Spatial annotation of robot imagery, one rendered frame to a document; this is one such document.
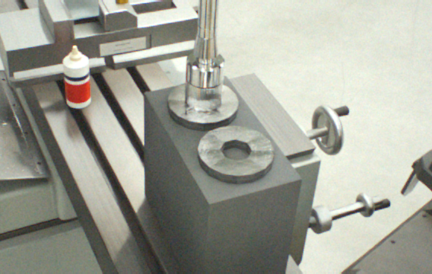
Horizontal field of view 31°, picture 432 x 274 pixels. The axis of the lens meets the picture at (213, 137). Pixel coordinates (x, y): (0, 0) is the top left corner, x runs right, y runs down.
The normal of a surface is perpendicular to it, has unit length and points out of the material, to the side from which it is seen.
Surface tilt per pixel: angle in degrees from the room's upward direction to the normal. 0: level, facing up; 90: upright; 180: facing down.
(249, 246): 90
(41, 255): 90
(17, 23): 0
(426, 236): 0
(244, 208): 90
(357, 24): 0
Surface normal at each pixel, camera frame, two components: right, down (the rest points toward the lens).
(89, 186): 0.05, -0.76
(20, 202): 0.42, 0.60
